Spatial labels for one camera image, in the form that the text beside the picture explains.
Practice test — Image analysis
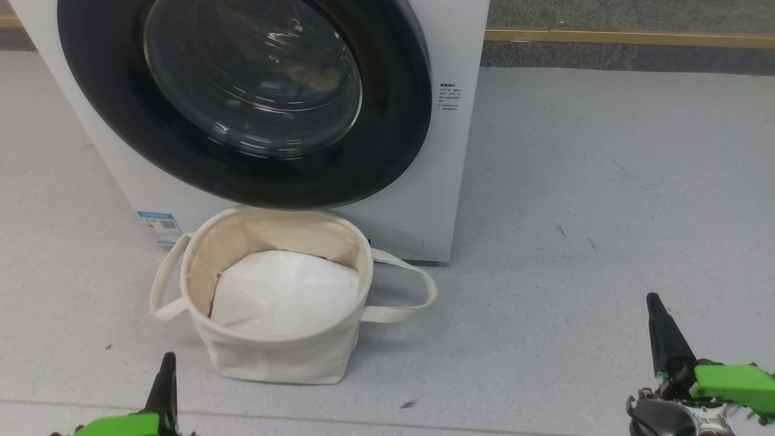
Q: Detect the brass floor edge strip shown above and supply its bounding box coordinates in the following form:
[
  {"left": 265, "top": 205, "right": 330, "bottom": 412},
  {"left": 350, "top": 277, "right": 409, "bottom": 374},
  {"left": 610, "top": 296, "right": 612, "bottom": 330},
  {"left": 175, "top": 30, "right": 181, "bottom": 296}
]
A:
[{"left": 0, "top": 15, "right": 775, "bottom": 50}]

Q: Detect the black washing machine door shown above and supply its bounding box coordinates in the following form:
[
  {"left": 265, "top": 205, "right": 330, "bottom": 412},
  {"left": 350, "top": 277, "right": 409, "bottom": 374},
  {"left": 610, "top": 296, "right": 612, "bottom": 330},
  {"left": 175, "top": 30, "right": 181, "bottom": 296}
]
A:
[{"left": 57, "top": 0, "right": 434, "bottom": 210}]

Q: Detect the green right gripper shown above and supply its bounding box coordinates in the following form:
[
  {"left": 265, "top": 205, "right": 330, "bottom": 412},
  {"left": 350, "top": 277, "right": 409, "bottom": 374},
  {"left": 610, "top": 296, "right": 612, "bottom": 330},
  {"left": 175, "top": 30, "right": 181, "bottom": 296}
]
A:
[{"left": 645, "top": 292, "right": 775, "bottom": 426}]

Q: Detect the blue energy label sticker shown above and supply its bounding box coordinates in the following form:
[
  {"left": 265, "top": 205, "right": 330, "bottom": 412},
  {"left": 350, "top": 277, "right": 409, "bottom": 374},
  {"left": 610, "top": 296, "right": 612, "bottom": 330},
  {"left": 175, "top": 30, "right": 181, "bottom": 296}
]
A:
[{"left": 137, "top": 210, "right": 183, "bottom": 248}]

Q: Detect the white front-load washing machine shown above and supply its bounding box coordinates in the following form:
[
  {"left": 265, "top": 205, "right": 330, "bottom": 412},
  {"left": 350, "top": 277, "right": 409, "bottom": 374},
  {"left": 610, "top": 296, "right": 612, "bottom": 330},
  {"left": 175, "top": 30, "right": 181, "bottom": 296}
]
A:
[{"left": 8, "top": 0, "right": 490, "bottom": 263}]

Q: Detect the round drain filter cover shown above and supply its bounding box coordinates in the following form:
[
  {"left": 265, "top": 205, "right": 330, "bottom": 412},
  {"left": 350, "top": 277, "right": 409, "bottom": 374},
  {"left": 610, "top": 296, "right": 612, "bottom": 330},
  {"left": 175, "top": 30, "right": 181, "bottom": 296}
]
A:
[{"left": 362, "top": 220, "right": 425, "bottom": 256}]

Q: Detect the white plastic bag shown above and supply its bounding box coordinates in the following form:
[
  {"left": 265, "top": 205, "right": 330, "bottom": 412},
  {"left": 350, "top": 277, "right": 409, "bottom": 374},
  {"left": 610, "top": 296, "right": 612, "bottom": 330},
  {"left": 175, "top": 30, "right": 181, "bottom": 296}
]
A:
[{"left": 209, "top": 249, "right": 360, "bottom": 340}]

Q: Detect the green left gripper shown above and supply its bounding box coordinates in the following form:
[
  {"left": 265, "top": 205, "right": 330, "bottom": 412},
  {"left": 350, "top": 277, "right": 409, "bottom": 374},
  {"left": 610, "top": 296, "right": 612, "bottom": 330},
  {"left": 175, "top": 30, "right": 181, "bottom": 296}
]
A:
[{"left": 73, "top": 352, "right": 178, "bottom": 436}]

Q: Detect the cream canvas laundry basket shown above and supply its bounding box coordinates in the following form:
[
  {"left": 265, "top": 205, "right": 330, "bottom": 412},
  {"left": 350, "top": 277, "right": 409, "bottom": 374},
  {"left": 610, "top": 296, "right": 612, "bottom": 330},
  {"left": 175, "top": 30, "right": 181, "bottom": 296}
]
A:
[{"left": 149, "top": 207, "right": 439, "bottom": 386}]

